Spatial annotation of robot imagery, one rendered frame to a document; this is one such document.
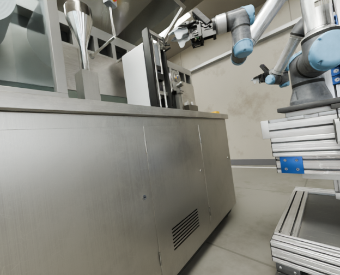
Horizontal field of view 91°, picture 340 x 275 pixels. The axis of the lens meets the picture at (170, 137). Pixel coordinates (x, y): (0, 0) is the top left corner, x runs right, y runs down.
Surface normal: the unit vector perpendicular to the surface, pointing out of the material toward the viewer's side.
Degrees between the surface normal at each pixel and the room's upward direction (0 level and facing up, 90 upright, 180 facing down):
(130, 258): 90
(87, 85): 90
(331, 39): 98
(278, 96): 90
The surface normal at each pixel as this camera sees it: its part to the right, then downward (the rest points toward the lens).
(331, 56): -0.28, 0.14
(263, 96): -0.68, 0.08
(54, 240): 0.77, -0.11
